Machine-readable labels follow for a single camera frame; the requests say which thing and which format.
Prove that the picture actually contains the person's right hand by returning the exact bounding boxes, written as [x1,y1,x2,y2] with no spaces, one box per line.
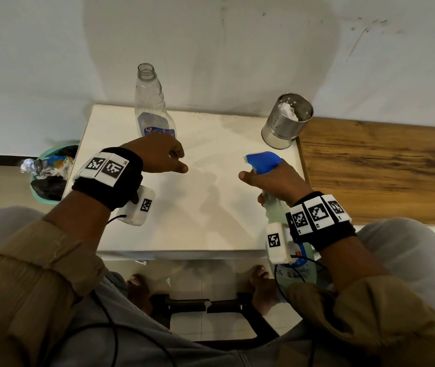
[238,159,312,207]

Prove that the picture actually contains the person's left hand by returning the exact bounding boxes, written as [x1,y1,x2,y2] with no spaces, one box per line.
[120,132,189,175]

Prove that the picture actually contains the spray bottle with blue trigger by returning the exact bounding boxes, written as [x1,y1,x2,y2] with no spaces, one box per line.
[243,151,334,298]

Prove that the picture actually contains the person's right forearm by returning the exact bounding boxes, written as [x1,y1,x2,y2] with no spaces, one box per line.
[286,235,435,367]

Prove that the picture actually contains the person's left forearm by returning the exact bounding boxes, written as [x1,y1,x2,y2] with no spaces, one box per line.
[0,189,112,361]

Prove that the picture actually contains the black left wristband with markers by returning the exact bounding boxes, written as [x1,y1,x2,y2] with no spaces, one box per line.
[72,147,144,211]

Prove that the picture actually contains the black wristband with markers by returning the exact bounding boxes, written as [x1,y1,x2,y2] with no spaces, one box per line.
[72,147,144,211]
[285,191,357,252]

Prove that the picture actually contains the perforated steel utensil holder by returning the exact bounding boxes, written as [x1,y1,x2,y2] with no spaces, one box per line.
[261,93,314,150]

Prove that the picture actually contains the empty clear plastic bottle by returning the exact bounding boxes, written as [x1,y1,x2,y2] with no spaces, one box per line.
[134,63,177,139]

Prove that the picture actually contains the black right wristband with markers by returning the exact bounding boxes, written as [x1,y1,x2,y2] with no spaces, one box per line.
[285,191,357,252]

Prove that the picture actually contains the white cloth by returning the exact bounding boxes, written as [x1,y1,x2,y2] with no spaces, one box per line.
[277,102,301,122]

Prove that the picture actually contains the person's right foot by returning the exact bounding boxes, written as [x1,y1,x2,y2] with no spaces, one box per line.
[247,265,280,316]

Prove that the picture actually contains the person's foot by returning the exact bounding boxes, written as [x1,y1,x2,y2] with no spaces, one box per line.
[127,274,154,316]
[247,265,280,316]

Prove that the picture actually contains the black bin bag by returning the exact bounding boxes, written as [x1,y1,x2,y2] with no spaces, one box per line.
[34,145,80,202]

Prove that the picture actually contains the person's left foot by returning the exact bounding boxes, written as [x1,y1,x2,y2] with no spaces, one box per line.
[127,274,154,316]

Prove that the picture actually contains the crumpled foil wrapper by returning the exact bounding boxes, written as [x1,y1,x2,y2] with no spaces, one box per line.
[20,155,75,179]

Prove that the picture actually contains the green waste bin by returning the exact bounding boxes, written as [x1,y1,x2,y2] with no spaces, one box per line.
[30,144,81,205]

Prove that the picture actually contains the person's right leg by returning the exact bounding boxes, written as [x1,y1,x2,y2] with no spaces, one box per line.
[354,218,435,326]

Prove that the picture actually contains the person's grey shirt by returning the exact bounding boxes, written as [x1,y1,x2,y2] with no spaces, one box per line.
[47,271,317,367]

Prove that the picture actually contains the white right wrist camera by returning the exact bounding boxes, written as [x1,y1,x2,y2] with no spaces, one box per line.
[266,222,298,265]

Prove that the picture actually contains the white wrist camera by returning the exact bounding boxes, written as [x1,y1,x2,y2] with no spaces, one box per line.
[266,222,298,265]
[120,186,156,228]

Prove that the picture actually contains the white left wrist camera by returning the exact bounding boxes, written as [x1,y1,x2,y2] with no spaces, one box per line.
[120,186,156,228]

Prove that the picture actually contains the black right camera cable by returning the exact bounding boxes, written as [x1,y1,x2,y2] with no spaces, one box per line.
[273,255,331,367]

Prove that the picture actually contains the black camera cable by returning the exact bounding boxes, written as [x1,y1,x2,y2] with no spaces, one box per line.
[39,214,178,367]
[273,255,331,367]

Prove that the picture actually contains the black stool frame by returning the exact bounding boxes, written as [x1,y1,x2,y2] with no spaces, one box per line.
[150,292,280,351]

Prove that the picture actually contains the black left camera cable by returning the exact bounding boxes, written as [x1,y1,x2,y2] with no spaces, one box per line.
[39,214,178,367]

